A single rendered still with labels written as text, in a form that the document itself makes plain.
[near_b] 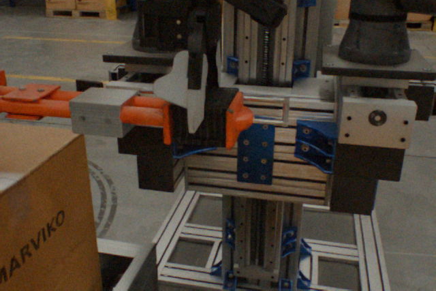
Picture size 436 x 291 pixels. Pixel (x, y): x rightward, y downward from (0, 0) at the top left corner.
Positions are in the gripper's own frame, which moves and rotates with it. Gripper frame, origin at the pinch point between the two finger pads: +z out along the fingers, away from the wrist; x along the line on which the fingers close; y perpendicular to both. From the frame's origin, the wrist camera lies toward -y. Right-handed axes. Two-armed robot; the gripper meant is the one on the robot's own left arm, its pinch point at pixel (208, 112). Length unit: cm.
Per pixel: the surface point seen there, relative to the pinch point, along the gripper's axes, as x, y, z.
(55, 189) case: -8.4, 28.8, 19.4
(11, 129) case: -17.2, 42.3, 13.2
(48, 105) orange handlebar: 3.1, 20.1, -0.3
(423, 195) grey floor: -182, -77, 107
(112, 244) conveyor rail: -32, 32, 49
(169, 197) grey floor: -150, 57, 108
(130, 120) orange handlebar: 3.4, 9.0, 0.6
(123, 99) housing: 1.5, 10.5, -1.3
